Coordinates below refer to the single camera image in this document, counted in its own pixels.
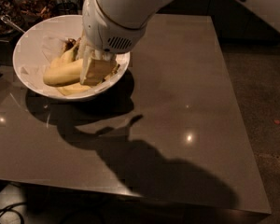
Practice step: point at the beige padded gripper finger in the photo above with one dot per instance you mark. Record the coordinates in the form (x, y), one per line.
(94, 71)
(85, 49)

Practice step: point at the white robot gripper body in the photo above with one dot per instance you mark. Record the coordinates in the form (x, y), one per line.
(106, 34)

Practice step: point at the large yellow top banana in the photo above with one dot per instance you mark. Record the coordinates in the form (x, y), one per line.
(63, 74)

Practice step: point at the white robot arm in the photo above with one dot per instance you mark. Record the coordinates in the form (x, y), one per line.
(135, 14)

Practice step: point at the greenish banana bunch with stems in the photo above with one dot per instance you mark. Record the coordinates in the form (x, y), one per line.
(69, 54)

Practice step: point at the yellow banana bottom of bowl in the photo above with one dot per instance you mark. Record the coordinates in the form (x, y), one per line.
(72, 89)

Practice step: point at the white ceramic bowl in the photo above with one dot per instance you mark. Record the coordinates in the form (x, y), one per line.
(67, 22)

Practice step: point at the dark bowl of snacks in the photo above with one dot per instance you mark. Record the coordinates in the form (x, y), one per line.
(23, 12)

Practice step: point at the metal spoon handle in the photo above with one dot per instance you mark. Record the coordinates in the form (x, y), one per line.
(7, 20)

